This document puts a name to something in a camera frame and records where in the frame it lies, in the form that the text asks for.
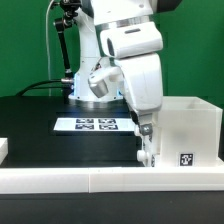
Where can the white drawer cabinet frame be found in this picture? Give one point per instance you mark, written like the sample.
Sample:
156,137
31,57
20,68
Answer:
188,133

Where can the white front drawer box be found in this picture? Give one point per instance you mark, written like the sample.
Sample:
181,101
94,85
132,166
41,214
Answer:
147,159

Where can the white front fence rail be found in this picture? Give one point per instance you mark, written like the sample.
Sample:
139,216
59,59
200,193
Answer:
98,180

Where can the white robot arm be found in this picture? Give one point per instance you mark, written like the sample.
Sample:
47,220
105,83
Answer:
99,79

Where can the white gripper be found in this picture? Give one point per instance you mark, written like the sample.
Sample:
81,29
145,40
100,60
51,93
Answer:
142,88

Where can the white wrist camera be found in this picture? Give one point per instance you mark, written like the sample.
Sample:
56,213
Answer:
131,40

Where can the white drawer box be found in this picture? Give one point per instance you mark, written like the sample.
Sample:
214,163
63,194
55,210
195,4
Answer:
147,159
146,128

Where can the marker tag sheet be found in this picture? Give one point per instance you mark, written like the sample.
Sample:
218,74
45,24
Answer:
94,124

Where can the white left fence block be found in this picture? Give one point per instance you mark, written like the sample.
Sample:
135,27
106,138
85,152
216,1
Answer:
3,149

